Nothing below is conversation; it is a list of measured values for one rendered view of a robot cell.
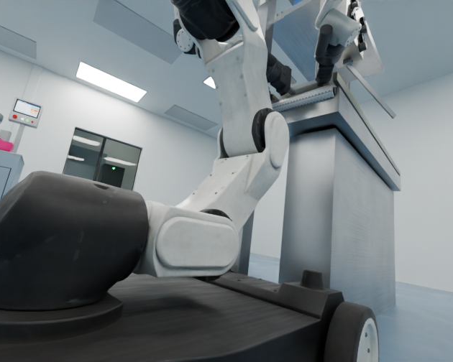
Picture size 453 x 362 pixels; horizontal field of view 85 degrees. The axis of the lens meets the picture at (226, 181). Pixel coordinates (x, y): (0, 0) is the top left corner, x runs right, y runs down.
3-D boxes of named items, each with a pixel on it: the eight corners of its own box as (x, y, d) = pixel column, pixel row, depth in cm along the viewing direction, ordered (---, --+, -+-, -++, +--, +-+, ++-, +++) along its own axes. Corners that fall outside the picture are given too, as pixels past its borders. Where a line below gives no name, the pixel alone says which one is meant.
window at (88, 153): (57, 183, 465) (74, 126, 490) (57, 183, 466) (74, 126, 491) (131, 197, 544) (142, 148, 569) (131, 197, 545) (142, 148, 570)
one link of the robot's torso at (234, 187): (182, 261, 40) (277, 96, 65) (125, 246, 53) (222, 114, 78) (231, 302, 48) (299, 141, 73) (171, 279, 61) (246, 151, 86)
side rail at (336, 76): (336, 80, 88) (337, 72, 88) (332, 81, 89) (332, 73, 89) (400, 176, 181) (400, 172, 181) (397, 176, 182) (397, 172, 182)
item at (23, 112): (-6, 154, 233) (15, 95, 246) (-4, 156, 241) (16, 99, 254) (25, 161, 246) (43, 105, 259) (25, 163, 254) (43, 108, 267)
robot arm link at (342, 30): (328, 30, 83) (337, -2, 72) (354, 47, 80) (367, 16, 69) (305, 52, 83) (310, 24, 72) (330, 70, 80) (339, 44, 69)
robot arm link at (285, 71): (277, 73, 108) (258, 59, 101) (295, 63, 101) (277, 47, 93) (274, 99, 105) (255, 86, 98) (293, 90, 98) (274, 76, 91)
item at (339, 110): (338, 111, 87) (339, 86, 89) (269, 127, 106) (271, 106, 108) (400, 191, 178) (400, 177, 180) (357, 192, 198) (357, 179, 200)
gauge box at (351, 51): (346, 24, 89) (348, -21, 93) (318, 36, 96) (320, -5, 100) (363, 59, 104) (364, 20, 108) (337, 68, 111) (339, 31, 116)
